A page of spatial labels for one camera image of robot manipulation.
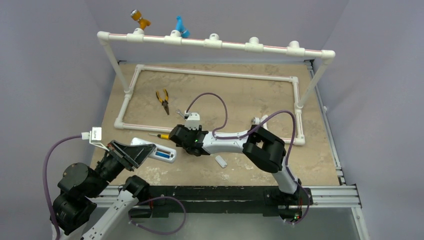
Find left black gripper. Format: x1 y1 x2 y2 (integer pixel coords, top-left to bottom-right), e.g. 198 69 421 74
86 138 156 197

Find blue battery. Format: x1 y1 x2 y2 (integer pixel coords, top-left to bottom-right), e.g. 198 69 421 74
155 151 171 159

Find white battery compartment cover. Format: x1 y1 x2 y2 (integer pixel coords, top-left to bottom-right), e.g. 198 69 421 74
215 155 228 168

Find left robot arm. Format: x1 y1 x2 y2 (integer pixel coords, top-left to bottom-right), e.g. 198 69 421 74
43 138 157 240

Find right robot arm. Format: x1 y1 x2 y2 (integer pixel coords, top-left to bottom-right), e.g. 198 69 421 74
169 124 301 204

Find silver wrench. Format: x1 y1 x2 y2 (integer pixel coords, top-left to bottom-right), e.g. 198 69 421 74
175 109 186 119

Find white plastic faucet tap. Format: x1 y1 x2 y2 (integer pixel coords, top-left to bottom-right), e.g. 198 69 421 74
251 115 269 125

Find blue faucet nozzle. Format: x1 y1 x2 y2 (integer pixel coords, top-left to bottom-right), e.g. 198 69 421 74
175 15 191 39

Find orange faucet nozzle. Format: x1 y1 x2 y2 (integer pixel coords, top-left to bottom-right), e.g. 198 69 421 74
130 9 151 30

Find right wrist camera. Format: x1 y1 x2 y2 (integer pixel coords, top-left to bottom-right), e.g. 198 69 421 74
184 111 201 131

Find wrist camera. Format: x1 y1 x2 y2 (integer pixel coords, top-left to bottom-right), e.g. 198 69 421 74
184 111 201 131
81 127 108 151

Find yellow handled pliers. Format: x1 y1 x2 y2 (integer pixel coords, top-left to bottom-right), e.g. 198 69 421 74
155 88 170 116

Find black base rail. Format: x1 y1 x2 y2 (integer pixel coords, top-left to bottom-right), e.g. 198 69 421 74
129 186 313 222

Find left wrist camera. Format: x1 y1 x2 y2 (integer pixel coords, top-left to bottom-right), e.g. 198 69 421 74
81 127 108 151

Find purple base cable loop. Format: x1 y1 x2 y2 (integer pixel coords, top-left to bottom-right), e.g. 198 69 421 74
128 195 187 235

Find white PVC pipe frame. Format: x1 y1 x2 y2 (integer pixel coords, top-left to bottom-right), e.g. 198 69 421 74
97 28 336 146

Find aluminium table frame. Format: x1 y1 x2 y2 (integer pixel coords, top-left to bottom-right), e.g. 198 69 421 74
66 59 372 240

